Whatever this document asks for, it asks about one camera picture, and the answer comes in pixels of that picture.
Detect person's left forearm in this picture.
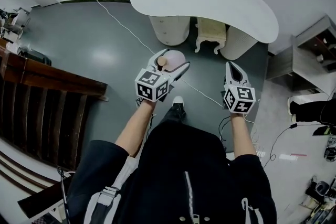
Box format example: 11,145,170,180
114,100,158,158

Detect white ribbed drawer pedestal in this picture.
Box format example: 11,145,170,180
148,15,191,47

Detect black bag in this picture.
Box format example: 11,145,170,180
17,47,53,67

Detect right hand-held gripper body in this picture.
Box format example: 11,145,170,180
222,74,256,115

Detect white strap with buckle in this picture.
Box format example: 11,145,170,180
83,156,135,224

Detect black and white sneaker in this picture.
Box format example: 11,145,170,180
323,135,336,163

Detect white ribbed round pedestal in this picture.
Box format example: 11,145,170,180
219,25,257,61

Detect white floor cable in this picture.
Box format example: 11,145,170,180
83,0,224,108

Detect black cable with adapter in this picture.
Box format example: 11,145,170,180
261,122,326,169

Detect cream carved stool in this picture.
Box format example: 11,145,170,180
194,17,227,55

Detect person's leg and shoe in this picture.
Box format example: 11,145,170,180
159,95,187,126

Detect person's right forearm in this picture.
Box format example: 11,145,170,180
229,112,257,161

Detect small pink bottle wooden cap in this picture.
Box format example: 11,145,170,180
157,50,186,73

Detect grey shelf unit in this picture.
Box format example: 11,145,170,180
266,15,336,95

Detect person's black jacket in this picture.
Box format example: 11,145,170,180
60,121,278,224

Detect white curved table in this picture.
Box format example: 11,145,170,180
130,0,279,44

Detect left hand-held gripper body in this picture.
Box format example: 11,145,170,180
134,63,190,103

